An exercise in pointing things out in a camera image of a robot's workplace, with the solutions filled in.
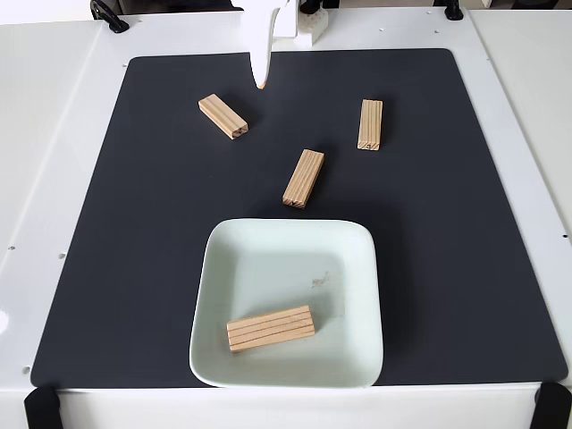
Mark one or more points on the grooved wooden block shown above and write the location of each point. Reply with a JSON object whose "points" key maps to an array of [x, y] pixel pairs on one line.
{"points": [[222, 115], [270, 330], [304, 179]]}

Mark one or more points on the wooden block printed three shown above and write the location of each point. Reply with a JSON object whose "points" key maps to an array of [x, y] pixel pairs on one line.
{"points": [[370, 124]]}

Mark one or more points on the pale green square plate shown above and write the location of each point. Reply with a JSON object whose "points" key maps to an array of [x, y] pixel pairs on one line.
{"points": [[232, 250]]}

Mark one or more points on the black table clamp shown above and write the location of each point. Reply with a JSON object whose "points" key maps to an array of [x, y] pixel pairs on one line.
{"points": [[109, 17], [554, 406], [453, 11], [42, 409]]}

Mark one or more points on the black rubber mat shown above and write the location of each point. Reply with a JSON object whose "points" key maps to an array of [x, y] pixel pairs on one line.
{"points": [[134, 223]]}

